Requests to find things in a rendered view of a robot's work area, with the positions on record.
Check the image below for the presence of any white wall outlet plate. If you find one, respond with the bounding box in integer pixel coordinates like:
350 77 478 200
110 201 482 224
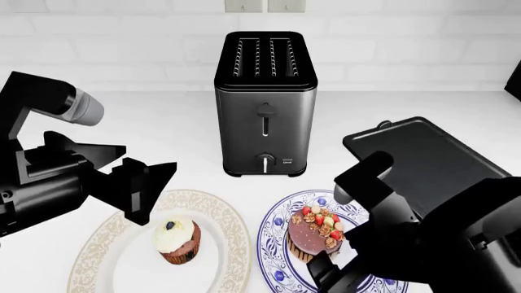
267 0 307 14
225 0 264 14

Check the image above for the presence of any chocolate cake with strawberries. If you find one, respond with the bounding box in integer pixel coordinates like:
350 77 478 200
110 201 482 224
286 205 347 264

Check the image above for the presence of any white plate with gold pattern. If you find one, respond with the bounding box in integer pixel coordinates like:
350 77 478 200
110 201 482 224
67 188 252 293

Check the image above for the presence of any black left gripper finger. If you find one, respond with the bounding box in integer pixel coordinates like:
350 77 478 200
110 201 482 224
85 156 178 227
42 130 128 173

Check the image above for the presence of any white plate with blue pattern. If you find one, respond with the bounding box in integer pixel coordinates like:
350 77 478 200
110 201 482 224
256 189 410 293

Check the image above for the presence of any black rectangular tray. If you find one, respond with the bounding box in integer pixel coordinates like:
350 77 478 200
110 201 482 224
342 116 514 221

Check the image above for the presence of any black steel four-slot toaster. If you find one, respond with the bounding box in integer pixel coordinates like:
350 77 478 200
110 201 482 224
213 30 319 178

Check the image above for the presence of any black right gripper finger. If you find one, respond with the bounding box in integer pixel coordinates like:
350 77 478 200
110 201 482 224
344 219 380 255
305 249 348 293

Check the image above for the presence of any chocolate cupcake with white frosting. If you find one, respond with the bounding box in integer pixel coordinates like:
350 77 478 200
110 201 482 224
152 215 202 266

